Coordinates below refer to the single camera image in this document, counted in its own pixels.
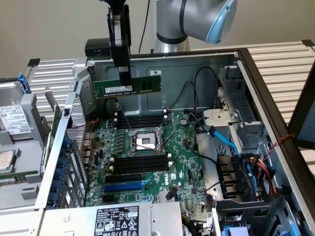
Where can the long black expansion slot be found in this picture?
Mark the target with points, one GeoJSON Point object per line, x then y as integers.
{"type": "Point", "coordinates": [123, 178]}

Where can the green RAM stick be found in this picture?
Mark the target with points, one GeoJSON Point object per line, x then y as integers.
{"type": "Point", "coordinates": [12, 179]}
{"type": "Point", "coordinates": [147, 84]}

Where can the blue card retention knob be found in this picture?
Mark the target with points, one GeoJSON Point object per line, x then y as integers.
{"type": "Point", "coordinates": [63, 162]}
{"type": "Point", "coordinates": [67, 143]}
{"type": "Point", "coordinates": [53, 197]}
{"type": "Point", "coordinates": [60, 174]}
{"type": "Point", "coordinates": [57, 185]}

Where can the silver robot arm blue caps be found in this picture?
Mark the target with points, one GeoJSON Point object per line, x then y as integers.
{"type": "Point", "coordinates": [194, 17]}

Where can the black box device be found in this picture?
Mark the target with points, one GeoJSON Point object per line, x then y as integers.
{"type": "Point", "coordinates": [94, 48]}

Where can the green Dell motherboard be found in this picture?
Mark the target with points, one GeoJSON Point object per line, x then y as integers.
{"type": "Point", "coordinates": [182, 152]}

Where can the silver power supply with label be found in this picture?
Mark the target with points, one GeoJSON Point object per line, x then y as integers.
{"type": "Point", "coordinates": [73, 221]}

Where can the black framed side panel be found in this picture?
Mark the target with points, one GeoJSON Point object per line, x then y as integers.
{"type": "Point", "coordinates": [294, 123]}

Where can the silver chipset heatsink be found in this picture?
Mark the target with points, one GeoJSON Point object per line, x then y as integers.
{"type": "Point", "coordinates": [162, 197]}

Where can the silver hard disk with label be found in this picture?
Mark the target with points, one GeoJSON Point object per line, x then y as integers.
{"type": "Point", "coordinates": [14, 119]}

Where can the round coin battery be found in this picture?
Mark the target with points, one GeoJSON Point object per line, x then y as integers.
{"type": "Point", "coordinates": [183, 121]}

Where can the green graphics card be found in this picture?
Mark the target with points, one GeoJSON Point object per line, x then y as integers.
{"type": "Point", "coordinates": [57, 118]}

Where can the open grey PC case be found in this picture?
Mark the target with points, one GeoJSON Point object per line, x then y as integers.
{"type": "Point", "coordinates": [177, 66]}

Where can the blue drive caddy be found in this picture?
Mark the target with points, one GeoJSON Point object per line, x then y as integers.
{"type": "Point", "coordinates": [236, 232]}

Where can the silver disk bay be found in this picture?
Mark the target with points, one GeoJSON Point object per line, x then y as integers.
{"type": "Point", "coordinates": [221, 116]}

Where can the blue expansion slot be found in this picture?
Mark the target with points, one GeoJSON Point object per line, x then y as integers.
{"type": "Point", "coordinates": [123, 188]}

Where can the grey parts rack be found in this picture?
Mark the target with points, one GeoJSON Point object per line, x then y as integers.
{"type": "Point", "coordinates": [27, 152]}

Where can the blue disk rail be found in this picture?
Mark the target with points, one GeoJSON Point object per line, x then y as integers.
{"type": "Point", "coordinates": [25, 83]}

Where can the short black expansion slot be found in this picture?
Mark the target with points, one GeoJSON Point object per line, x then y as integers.
{"type": "Point", "coordinates": [109, 199]}

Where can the black table end cap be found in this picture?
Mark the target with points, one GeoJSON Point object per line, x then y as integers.
{"type": "Point", "coordinates": [34, 62]}
{"type": "Point", "coordinates": [308, 42]}

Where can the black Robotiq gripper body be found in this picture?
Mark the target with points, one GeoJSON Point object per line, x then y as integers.
{"type": "Point", "coordinates": [118, 1]}

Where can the silver CPU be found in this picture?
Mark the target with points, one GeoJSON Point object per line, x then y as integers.
{"type": "Point", "coordinates": [6, 161]}

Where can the CPU socket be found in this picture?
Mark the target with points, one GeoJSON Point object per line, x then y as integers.
{"type": "Point", "coordinates": [145, 141]}

